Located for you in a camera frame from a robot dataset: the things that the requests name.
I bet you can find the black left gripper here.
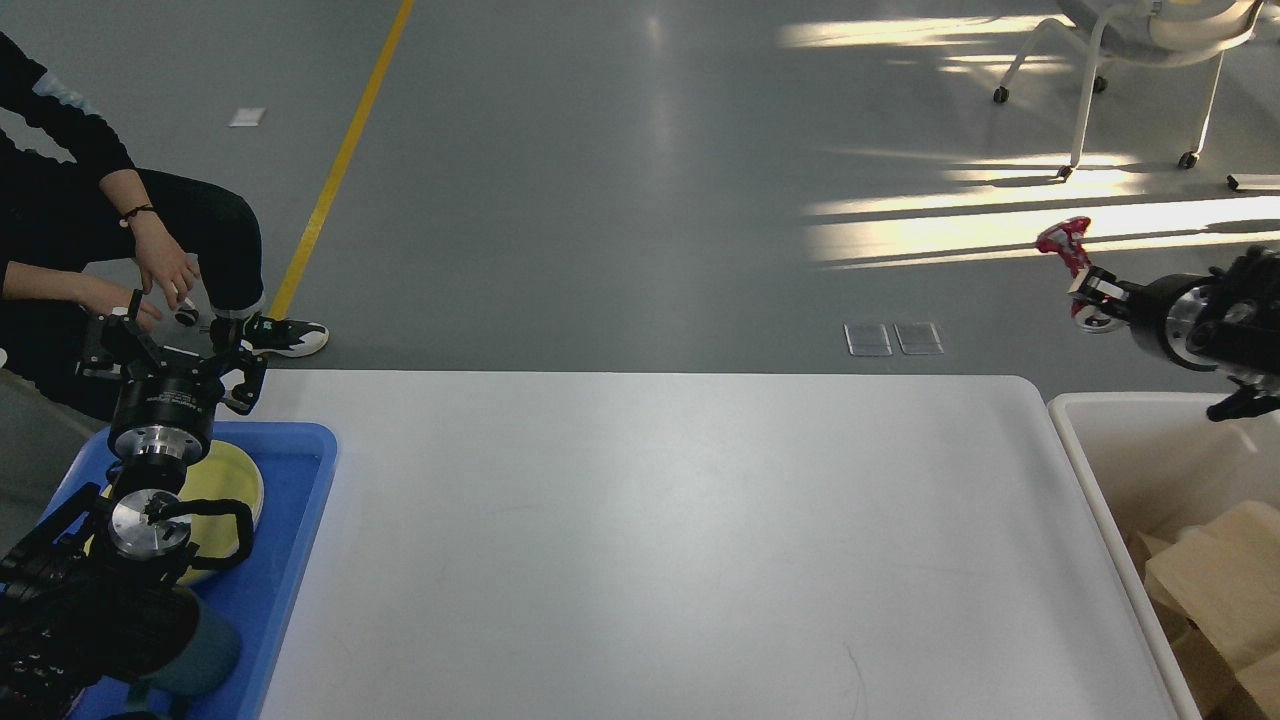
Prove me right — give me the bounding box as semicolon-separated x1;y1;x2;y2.
78;290;268;459

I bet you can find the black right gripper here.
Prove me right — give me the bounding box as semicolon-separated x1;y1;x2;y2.
1068;266;1216;369

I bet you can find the crushed red can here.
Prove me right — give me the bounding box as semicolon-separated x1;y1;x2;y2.
1034;217;1128;334

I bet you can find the yellow plate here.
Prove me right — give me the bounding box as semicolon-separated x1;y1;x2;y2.
84;439;266;587

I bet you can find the dark green mug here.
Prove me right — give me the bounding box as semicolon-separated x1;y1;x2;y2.
120;587;241;719

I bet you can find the large brown paper bag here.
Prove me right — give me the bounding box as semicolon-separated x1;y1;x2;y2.
1143;501;1279;719

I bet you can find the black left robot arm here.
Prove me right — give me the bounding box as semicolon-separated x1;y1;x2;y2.
3;291;266;719

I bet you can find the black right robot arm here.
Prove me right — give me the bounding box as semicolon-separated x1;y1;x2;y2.
1068;246;1279;421

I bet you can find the person left hand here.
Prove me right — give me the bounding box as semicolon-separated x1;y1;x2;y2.
72;273;164;332

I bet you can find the person right hand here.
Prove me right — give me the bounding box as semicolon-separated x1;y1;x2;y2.
128;209;201;310

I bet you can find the blue plastic tray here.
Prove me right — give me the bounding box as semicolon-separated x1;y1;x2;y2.
37;421;337;719

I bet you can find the white plastic bin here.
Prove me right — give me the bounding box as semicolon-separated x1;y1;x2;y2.
1047;392;1279;719

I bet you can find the small grey floor plate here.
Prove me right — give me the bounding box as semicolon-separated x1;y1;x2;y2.
844;323;895;357

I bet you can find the person torso black clothing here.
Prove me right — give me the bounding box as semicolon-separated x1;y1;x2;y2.
1;36;134;421

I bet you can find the white rolling chair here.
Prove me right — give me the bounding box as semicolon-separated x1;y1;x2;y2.
992;1;1263;182

